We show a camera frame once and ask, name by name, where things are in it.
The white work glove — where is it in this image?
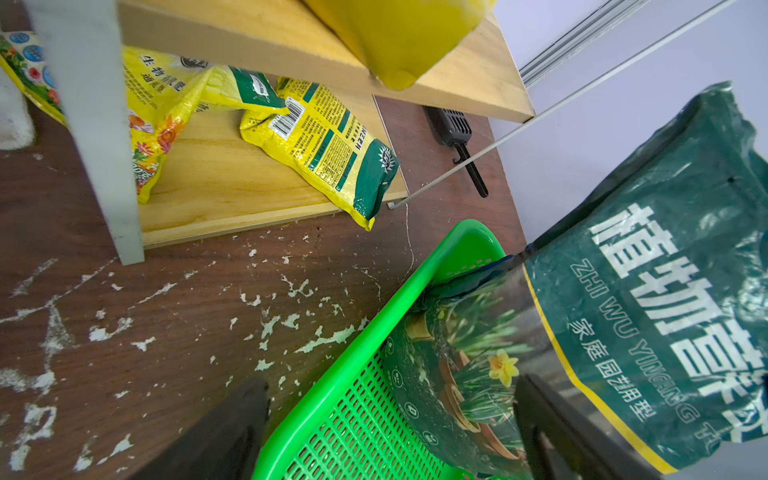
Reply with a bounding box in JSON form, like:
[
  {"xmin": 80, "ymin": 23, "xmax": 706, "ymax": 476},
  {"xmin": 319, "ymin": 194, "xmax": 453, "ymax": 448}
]
[{"xmin": 0, "ymin": 71, "xmax": 36, "ymax": 151}]

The yellow flowered fertilizer bag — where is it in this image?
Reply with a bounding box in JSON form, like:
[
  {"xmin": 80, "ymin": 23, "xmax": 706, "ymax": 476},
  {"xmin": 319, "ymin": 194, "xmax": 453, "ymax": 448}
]
[{"xmin": 1, "ymin": 31, "xmax": 212, "ymax": 204}]

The black slotted plastic scoop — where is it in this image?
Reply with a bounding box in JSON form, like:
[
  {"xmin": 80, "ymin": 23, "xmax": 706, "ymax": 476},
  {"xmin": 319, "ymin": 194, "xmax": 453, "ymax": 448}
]
[{"xmin": 422, "ymin": 106, "xmax": 472, "ymax": 165}]

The dark green soil bag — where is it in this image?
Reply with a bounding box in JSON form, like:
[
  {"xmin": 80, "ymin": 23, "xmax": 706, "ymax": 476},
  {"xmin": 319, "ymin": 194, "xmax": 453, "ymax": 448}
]
[
  {"xmin": 382, "ymin": 81, "xmax": 767, "ymax": 479},
  {"xmin": 305, "ymin": 0, "xmax": 495, "ymax": 91}
]

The green plastic mesh tray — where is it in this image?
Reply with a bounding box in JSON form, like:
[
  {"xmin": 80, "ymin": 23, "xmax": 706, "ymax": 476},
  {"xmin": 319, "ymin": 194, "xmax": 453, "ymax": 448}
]
[{"xmin": 253, "ymin": 220, "xmax": 504, "ymax": 479}]

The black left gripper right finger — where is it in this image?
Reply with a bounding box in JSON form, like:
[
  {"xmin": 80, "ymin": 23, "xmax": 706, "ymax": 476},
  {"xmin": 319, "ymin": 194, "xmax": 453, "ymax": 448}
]
[{"xmin": 514, "ymin": 374, "xmax": 660, "ymax": 480}]

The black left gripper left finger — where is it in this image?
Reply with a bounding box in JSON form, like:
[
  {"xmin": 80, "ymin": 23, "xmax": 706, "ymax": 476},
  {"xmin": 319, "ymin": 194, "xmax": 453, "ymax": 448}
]
[{"xmin": 132, "ymin": 377, "xmax": 270, "ymax": 480}]

